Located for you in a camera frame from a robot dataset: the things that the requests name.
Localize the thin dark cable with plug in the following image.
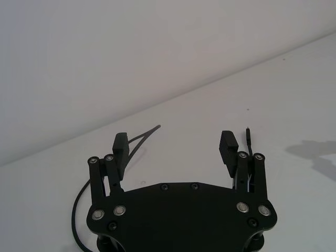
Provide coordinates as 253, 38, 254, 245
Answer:
245, 127, 256, 160

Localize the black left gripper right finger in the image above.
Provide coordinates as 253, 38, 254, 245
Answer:
218, 130, 270, 204

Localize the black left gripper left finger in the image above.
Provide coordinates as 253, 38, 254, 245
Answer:
88, 132, 130, 208

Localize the thin black cable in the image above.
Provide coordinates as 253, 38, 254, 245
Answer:
71, 124, 163, 249

